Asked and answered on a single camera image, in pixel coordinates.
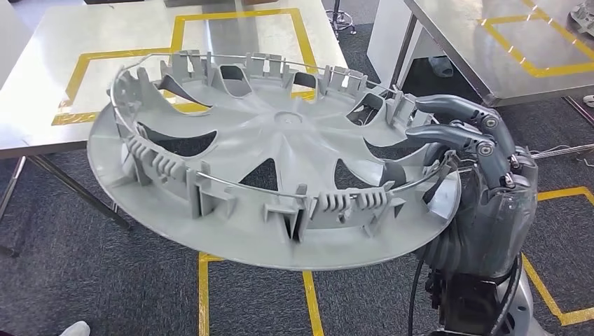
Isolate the grey plastic wheel hubcap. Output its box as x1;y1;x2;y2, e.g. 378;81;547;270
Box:
86;50;462;272

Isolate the grey slipper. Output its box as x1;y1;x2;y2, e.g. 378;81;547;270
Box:
429;55;455;78

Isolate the grey plastic part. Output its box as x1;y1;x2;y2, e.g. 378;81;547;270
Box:
566;0;594;39

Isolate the white desk panel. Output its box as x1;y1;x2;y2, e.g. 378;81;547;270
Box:
366;0;446;89

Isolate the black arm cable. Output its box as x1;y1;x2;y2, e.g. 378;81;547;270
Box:
407;257;429;336

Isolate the yellow double-square tape outline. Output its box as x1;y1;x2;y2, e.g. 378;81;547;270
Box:
50;8;321;127

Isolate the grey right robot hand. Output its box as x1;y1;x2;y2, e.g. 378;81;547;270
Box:
405;94;540;280

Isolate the white floor cable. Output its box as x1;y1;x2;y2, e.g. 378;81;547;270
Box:
529;142;594;162

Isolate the person's foot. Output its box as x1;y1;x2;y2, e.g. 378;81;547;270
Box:
57;321;91;336

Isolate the steel workbench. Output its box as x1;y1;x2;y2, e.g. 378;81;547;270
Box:
402;0;594;127
0;0;350;260

